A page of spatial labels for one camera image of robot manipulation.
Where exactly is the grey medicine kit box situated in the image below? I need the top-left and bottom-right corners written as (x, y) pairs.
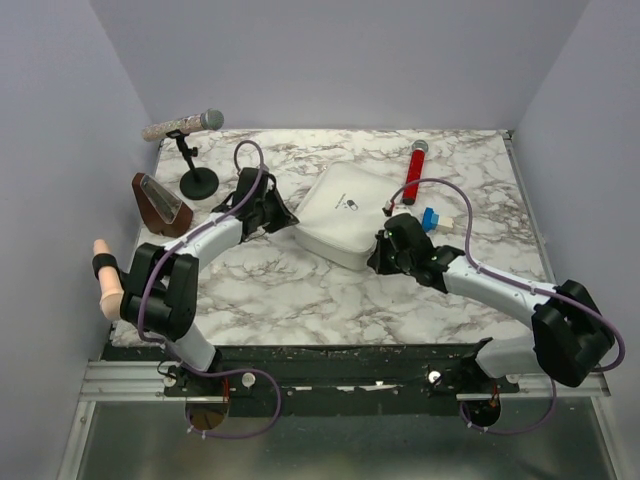
top-left (294, 161), bottom-right (400, 271)

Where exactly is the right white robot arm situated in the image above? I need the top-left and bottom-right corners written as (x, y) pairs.
top-left (367, 214), bottom-right (615, 392)

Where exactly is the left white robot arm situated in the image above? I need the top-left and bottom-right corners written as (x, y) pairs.
top-left (119, 168), bottom-right (298, 395)

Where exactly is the blue toy block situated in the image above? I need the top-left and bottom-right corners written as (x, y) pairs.
top-left (421, 207), bottom-right (454, 232)

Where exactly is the red glitter microphone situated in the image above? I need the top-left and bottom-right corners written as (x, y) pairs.
top-left (402, 140), bottom-right (429, 206)

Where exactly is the black microphone stand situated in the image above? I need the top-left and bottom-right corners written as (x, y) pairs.
top-left (166, 130), bottom-right (219, 201)

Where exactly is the brown metronome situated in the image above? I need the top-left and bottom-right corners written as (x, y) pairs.
top-left (131, 173), bottom-right (193, 238)

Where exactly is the pink toy microphone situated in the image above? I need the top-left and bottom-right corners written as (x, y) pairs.
top-left (92, 239), bottom-right (124, 321)

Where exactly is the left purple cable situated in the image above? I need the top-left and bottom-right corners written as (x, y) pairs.
top-left (137, 140), bottom-right (281, 441)

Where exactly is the black mounting base rail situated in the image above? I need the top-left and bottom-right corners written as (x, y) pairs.
top-left (164, 342), bottom-right (521, 419)

